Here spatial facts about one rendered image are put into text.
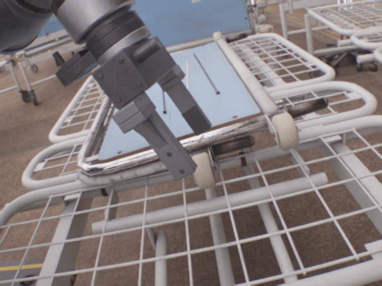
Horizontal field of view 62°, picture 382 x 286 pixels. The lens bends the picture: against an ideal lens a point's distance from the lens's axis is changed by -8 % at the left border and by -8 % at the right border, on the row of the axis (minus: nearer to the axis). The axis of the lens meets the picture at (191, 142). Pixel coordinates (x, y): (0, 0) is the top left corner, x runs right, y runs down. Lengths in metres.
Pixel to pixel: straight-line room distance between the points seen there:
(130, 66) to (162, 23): 1.30
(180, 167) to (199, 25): 1.33
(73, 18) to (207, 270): 0.91
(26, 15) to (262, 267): 0.94
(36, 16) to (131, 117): 0.21
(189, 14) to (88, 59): 1.26
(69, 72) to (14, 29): 0.10
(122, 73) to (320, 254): 0.91
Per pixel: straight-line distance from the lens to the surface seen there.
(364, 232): 1.22
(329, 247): 1.16
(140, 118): 0.34
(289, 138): 0.57
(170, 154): 0.37
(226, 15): 1.67
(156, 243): 0.70
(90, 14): 0.40
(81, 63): 0.43
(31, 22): 0.50
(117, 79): 0.37
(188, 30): 1.67
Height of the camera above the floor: 0.85
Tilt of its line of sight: 27 degrees down
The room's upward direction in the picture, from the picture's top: 14 degrees counter-clockwise
